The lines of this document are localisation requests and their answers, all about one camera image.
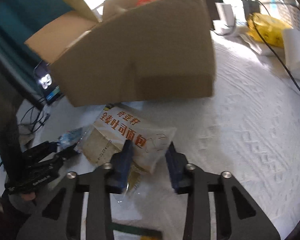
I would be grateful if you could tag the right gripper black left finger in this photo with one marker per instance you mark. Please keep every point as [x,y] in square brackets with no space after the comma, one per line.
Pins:
[109,178]

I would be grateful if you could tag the yellow packet on table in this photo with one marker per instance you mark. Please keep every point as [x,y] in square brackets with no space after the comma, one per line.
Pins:
[270,29]

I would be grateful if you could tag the white mesh organizer basket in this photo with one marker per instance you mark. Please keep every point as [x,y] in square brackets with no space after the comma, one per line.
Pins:
[289,12]

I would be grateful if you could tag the toast bread packet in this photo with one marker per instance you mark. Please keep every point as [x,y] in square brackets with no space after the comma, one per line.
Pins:
[113,127]

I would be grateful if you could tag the brown cardboard box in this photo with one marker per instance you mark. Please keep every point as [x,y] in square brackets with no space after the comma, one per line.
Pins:
[161,49]

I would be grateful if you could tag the black power adapter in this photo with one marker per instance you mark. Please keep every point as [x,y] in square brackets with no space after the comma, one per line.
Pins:
[250,7]

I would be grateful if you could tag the phone showing clock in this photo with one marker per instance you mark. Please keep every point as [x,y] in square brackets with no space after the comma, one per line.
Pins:
[46,84]

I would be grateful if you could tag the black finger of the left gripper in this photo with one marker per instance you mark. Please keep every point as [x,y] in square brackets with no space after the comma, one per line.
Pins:
[42,150]

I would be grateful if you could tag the small blue wrapped snack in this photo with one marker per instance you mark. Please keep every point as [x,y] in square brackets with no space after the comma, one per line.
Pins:
[71,137]

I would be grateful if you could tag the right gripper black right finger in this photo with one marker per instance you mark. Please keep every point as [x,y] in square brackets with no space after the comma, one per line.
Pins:
[187,178]

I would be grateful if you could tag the left hand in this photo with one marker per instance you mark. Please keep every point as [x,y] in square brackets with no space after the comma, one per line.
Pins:
[24,202]

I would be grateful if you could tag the teal curtain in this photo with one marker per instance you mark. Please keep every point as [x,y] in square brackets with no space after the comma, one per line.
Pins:
[19,20]

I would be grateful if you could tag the white tissue roll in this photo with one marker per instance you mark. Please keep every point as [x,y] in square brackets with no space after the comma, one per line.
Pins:
[291,41]

